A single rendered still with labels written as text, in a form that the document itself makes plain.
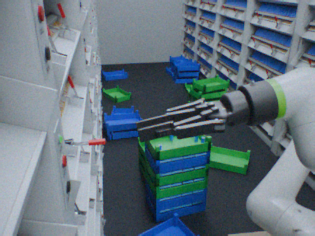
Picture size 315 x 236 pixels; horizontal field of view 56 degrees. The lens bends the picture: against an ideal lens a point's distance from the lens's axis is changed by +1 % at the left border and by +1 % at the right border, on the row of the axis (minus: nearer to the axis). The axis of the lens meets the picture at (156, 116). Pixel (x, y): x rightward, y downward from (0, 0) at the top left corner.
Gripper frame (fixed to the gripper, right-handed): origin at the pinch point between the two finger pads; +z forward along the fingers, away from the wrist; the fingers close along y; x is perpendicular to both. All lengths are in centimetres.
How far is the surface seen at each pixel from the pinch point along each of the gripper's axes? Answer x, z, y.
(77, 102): -0.1, 18.0, 25.8
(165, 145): -55, -10, 78
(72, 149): 0.0, 17.3, -0.8
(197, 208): -95, -20, 68
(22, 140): 17.6, 15.0, -28.1
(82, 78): 1.2, 17.0, 44.5
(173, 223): -93, -5, 61
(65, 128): -0.1, 19.9, 10.7
